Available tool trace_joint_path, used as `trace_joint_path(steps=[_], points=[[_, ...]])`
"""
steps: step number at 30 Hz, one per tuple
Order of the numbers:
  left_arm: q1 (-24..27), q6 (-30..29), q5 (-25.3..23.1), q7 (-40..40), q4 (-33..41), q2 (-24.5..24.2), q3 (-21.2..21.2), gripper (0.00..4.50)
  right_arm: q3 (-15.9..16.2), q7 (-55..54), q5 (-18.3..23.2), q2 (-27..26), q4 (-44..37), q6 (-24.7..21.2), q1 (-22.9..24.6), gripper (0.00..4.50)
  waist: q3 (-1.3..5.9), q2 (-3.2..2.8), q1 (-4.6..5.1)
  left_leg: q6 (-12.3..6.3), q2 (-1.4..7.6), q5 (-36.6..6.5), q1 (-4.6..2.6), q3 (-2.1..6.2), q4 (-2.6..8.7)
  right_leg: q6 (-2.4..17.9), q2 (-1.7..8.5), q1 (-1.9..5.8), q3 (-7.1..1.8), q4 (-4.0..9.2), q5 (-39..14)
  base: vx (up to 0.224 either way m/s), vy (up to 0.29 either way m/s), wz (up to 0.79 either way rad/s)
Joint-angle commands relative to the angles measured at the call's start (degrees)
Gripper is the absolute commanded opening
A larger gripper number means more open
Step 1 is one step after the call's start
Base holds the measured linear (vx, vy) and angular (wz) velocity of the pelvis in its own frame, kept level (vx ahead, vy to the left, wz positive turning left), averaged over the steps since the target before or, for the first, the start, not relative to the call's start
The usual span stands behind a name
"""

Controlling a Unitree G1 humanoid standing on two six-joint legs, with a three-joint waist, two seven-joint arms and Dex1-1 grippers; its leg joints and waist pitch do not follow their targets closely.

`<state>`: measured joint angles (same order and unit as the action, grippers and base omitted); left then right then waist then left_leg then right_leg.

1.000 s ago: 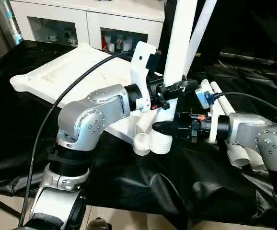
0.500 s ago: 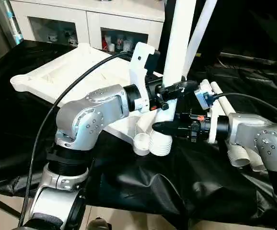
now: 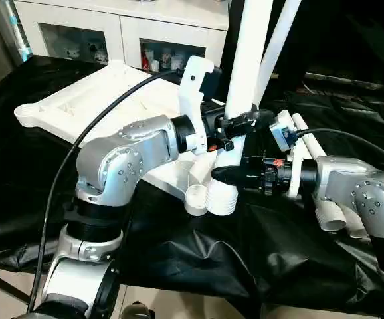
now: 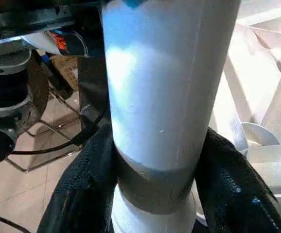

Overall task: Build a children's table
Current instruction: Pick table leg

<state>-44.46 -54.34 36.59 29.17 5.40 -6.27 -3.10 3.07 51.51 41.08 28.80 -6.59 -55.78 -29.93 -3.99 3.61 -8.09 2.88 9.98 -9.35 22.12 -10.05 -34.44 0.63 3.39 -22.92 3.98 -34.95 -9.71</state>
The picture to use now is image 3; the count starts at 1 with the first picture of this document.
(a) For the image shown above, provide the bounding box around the white table top frame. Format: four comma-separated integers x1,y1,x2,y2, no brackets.
14,60,247,217

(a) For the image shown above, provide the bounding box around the black work mat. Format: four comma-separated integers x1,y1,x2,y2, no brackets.
0,54,384,316

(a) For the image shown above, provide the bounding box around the white glass-door cabinet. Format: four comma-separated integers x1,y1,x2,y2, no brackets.
13,0,230,72

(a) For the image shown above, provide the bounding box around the black metal rail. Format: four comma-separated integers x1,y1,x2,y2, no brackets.
304,72,384,92

